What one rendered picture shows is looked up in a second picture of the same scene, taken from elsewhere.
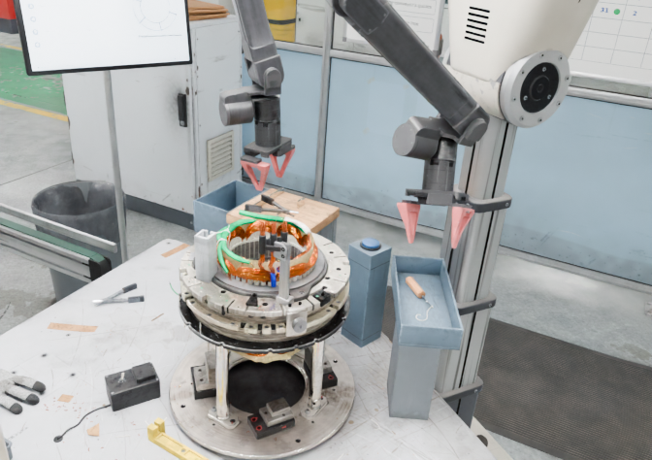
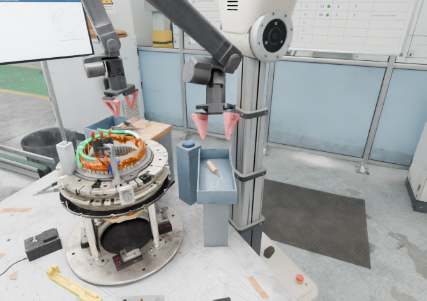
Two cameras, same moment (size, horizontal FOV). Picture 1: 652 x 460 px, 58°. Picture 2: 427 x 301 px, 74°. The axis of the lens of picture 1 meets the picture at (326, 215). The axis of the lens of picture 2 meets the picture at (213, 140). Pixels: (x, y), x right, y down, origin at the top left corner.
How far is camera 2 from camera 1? 31 cm
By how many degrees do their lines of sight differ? 2
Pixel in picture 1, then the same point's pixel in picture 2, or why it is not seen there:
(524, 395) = (295, 220)
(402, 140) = (187, 72)
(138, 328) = (56, 206)
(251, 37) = (94, 19)
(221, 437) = (94, 272)
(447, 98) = (210, 39)
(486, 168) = (250, 91)
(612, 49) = (326, 35)
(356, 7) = not seen: outside the picture
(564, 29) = not seen: outside the picture
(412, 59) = (176, 9)
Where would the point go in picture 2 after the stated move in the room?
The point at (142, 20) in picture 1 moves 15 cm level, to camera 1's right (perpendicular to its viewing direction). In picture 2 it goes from (60, 31) to (87, 31)
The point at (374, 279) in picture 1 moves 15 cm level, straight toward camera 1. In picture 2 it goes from (192, 164) to (186, 187)
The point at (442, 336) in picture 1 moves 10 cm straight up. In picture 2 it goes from (224, 195) to (225, 164)
